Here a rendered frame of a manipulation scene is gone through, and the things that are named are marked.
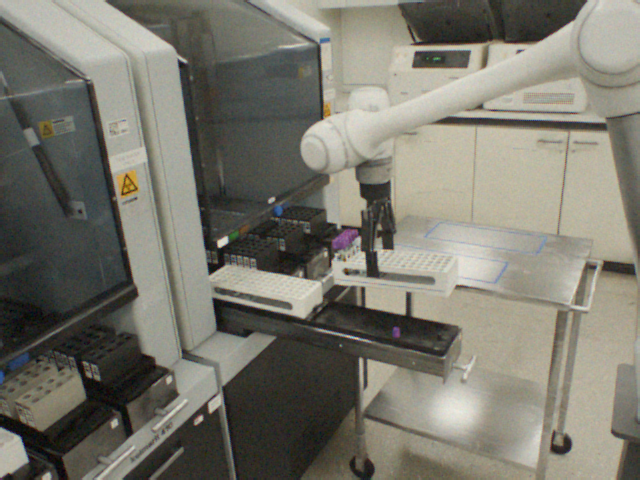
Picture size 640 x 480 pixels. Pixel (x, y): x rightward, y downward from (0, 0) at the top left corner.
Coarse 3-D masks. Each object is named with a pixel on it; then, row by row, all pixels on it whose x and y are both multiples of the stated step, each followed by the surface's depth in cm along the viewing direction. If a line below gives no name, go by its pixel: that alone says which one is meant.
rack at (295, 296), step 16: (224, 272) 151; (240, 272) 150; (256, 272) 150; (224, 288) 151; (240, 288) 142; (256, 288) 141; (272, 288) 141; (288, 288) 140; (304, 288) 140; (320, 288) 141; (256, 304) 142; (272, 304) 145; (288, 304) 145; (304, 304) 135
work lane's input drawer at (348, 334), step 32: (224, 320) 147; (256, 320) 141; (288, 320) 138; (320, 320) 137; (352, 320) 136; (384, 320) 136; (416, 320) 133; (352, 352) 131; (384, 352) 126; (416, 352) 122; (448, 352) 121
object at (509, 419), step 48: (432, 240) 175; (480, 240) 173; (528, 240) 171; (576, 240) 169; (480, 288) 145; (528, 288) 143; (576, 288) 143; (576, 336) 180; (384, 384) 198; (432, 384) 197; (480, 384) 195; (528, 384) 193; (432, 432) 174; (480, 432) 173; (528, 432) 172
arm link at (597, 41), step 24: (600, 0) 75; (624, 0) 72; (576, 24) 78; (600, 24) 74; (624, 24) 72; (576, 48) 77; (600, 48) 75; (624, 48) 73; (600, 72) 76; (624, 72) 74; (600, 96) 81; (624, 96) 79; (624, 120) 82; (624, 144) 83; (624, 168) 85; (624, 192) 87
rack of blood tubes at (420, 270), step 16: (352, 256) 144; (384, 256) 141; (400, 256) 140; (416, 256) 139; (432, 256) 139; (448, 256) 137; (336, 272) 143; (384, 272) 143; (400, 272) 134; (416, 272) 132; (432, 272) 130; (448, 272) 129; (384, 288) 138; (400, 288) 136; (416, 288) 134; (432, 288) 132; (448, 288) 131
